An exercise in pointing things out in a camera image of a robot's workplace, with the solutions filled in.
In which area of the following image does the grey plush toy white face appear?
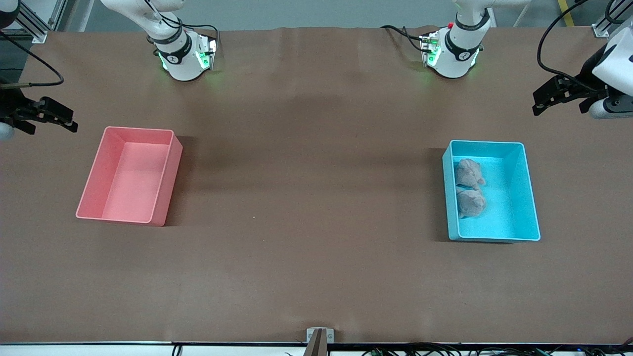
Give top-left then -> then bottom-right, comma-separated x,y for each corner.
454,157 -> 487,191

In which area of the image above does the pink plastic box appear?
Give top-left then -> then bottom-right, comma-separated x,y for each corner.
75,126 -> 183,227

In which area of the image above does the blue plastic box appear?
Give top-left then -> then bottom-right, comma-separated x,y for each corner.
442,139 -> 541,243

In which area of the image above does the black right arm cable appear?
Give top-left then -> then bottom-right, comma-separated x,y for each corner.
0,30 -> 65,89

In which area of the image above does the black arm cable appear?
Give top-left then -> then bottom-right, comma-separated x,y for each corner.
538,0 -> 601,94
0,30 -> 65,89

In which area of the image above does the aluminium frame profile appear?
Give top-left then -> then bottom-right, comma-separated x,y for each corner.
10,0 -> 67,44
591,0 -> 633,39

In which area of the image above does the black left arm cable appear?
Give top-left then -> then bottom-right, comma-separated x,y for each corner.
538,0 -> 601,94

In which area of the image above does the black left base cable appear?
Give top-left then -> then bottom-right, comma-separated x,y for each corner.
380,25 -> 427,52

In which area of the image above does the grey metal bracket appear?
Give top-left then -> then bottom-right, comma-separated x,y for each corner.
306,327 -> 335,356

